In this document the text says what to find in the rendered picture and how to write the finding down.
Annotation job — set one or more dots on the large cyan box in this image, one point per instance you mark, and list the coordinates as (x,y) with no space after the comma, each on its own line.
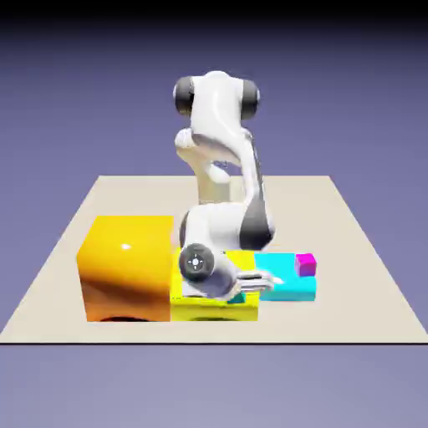
(287,287)

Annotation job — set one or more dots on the small magenta cube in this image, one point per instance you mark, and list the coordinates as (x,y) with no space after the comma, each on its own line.
(305,265)

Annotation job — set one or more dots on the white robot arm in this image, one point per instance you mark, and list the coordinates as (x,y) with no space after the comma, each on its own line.
(217,140)

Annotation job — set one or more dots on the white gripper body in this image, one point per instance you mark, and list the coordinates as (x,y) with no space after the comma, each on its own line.
(254,281)

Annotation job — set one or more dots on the large yellow box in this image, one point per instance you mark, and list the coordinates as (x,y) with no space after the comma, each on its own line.
(214,309)

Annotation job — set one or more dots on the large orange box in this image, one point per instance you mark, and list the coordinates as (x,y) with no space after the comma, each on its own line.
(125,267)

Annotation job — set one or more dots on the small teal cube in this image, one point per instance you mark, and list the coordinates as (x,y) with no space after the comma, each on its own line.
(236,298)

